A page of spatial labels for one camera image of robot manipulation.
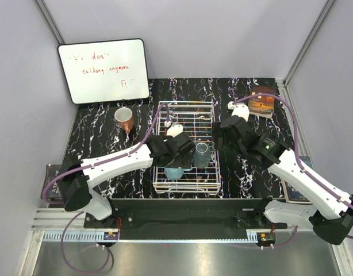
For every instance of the light blue faceted mug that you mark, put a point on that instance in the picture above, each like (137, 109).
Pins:
(173, 174)

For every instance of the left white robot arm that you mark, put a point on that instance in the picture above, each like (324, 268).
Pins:
(80, 177)

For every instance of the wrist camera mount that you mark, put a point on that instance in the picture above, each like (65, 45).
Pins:
(174, 130)
(239, 109)

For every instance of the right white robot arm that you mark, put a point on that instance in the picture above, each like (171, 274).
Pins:
(330, 211)

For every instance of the orange cover book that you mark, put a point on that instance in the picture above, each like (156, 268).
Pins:
(262, 106)

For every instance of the white dry-erase board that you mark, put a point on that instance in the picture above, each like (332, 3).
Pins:
(105, 71)

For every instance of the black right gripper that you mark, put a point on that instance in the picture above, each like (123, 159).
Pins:
(218, 133)

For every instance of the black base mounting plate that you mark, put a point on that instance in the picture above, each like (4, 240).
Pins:
(191, 216)

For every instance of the white slotted cable duct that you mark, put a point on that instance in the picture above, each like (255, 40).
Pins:
(127, 237)

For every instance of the pink mug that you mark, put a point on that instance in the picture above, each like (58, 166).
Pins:
(125, 119)

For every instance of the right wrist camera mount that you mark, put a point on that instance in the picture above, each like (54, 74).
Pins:
(239, 109)

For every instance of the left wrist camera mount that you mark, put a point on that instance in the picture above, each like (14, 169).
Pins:
(174, 130)

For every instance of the dark Tale of Two Cities book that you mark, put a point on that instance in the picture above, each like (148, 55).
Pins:
(52, 171)

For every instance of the white wire dish rack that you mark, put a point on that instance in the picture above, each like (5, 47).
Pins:
(196, 168)

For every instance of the grey blue faceted mug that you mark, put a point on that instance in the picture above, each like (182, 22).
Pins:
(201, 155)

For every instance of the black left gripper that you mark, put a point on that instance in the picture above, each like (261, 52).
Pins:
(183, 162)

